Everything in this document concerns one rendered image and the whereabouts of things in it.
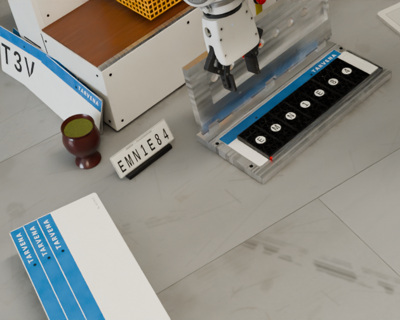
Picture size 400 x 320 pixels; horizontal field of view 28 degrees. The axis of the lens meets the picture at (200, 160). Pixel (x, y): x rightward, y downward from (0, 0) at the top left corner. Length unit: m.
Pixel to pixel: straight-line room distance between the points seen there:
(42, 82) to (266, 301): 0.82
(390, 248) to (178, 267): 0.42
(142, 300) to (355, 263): 0.42
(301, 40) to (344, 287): 0.64
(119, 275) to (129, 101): 0.50
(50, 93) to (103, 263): 0.60
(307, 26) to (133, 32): 0.42
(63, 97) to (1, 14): 0.51
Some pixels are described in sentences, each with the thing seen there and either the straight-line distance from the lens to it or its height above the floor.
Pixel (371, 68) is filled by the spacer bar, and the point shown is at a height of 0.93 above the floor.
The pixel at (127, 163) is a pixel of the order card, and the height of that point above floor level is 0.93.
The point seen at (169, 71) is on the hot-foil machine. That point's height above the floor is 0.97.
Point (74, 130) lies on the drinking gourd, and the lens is 1.76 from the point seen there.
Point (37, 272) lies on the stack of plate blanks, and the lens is 1.55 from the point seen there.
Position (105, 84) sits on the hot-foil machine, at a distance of 1.77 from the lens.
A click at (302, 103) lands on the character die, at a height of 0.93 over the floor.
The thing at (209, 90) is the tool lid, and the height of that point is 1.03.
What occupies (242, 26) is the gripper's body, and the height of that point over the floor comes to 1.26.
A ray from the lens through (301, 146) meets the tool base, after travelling 1.75.
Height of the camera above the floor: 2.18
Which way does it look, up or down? 46 degrees down
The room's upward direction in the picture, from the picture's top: 10 degrees counter-clockwise
